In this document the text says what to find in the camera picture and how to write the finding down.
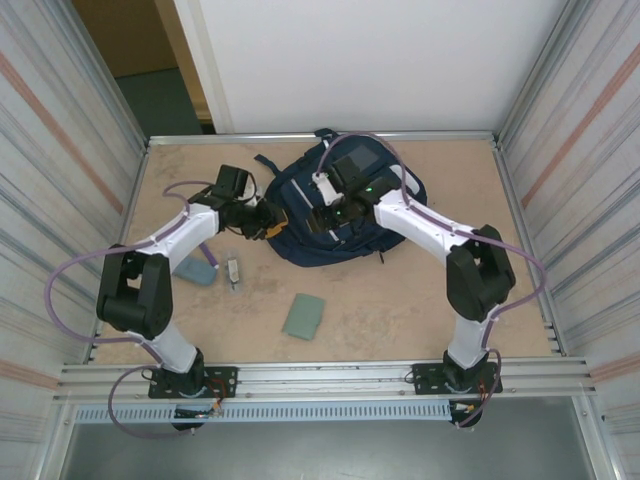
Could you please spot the purple marker pen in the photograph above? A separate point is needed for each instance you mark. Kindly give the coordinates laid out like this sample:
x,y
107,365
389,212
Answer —
x,y
209,256

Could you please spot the navy blue backpack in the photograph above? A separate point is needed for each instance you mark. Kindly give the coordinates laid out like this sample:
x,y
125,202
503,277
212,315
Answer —
x,y
325,250

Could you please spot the light blue sponge block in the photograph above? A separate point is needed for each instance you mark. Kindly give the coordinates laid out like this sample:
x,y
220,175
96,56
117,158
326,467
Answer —
x,y
192,275

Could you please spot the green fabric pouch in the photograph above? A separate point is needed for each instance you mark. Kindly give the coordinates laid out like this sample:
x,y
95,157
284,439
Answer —
x,y
302,317

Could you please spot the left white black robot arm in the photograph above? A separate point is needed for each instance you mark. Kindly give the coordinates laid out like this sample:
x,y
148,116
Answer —
x,y
135,295

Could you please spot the clear plastic small package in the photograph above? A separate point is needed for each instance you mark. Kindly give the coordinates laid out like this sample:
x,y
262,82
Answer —
x,y
232,272

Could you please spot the corrugated translucent side panel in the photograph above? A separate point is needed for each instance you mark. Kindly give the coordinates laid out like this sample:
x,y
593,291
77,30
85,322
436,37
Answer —
x,y
590,175
50,175

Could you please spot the tan wooden door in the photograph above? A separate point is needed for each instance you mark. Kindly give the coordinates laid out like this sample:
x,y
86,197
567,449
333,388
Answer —
x,y
130,35

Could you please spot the thin aluminium table edge rail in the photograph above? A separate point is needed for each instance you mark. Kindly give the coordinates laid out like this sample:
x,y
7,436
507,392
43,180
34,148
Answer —
x,y
225,138

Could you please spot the left side aluminium table rail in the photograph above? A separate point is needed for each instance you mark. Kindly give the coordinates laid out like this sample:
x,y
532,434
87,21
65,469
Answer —
x,y
129,210

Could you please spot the wide aluminium base rail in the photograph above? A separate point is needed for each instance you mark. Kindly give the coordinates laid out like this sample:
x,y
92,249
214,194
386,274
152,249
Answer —
x,y
325,380

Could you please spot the right side aluminium table rail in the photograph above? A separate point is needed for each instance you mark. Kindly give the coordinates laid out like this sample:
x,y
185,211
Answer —
x,y
517,210

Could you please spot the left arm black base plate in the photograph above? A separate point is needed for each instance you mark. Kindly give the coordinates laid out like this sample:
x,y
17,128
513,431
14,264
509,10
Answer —
x,y
225,382

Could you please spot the white door frame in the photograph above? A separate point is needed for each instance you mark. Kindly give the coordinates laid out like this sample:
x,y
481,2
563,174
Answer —
x,y
200,65

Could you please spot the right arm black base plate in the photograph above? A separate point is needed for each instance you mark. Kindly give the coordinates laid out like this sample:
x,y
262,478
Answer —
x,y
425,380

